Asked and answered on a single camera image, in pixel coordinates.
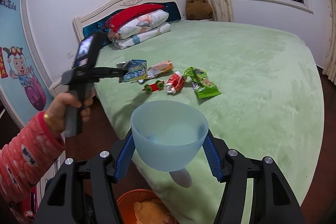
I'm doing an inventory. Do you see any torn silver blue snack bag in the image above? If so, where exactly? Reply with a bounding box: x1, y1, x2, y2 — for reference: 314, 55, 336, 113
117, 59, 147, 83

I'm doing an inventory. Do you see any red white snack wrapper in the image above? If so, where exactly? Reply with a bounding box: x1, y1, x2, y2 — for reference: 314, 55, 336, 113
165, 71, 185, 94

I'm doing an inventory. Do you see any light blue plastic cup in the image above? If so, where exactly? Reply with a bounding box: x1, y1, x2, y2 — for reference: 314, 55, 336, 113
130, 100, 209, 188

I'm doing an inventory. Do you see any green snack bag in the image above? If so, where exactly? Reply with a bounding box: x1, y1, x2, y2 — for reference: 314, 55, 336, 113
183, 67, 221, 100

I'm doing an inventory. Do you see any red patterned sleeve forearm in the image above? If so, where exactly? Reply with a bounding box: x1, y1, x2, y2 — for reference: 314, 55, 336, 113
1, 111, 65, 223

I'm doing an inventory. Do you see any orange trash bin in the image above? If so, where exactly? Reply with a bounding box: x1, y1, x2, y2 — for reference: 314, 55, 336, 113
116, 189, 180, 224

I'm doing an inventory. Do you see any person's left hand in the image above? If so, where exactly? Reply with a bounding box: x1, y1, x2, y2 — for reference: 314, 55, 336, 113
43, 93, 93, 136

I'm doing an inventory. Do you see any cream bedside nightstand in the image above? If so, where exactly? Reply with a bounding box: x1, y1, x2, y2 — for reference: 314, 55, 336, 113
49, 75, 68, 98

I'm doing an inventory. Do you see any lower floral folded quilt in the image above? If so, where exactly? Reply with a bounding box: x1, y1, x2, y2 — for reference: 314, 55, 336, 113
111, 22, 171, 50

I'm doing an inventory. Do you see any cream blue bed headboard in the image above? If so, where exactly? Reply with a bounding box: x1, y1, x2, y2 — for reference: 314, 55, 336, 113
73, 0, 185, 41

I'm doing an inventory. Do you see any red folded blanket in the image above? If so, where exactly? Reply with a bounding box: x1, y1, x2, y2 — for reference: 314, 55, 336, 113
104, 3, 164, 32

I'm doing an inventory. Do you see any cartoon wardrobe door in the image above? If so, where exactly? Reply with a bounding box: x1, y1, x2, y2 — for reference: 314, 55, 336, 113
1, 0, 53, 128

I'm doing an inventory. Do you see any red green toy car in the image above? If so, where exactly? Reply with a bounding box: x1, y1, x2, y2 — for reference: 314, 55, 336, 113
142, 80, 165, 94

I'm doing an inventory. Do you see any green bed blanket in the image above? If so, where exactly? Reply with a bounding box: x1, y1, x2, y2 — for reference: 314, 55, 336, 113
93, 19, 325, 224

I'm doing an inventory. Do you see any brown plush bear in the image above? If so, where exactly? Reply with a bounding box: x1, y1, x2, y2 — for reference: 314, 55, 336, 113
185, 0, 214, 20

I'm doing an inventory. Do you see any right floral curtain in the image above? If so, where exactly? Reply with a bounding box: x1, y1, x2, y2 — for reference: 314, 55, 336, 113
322, 0, 335, 84

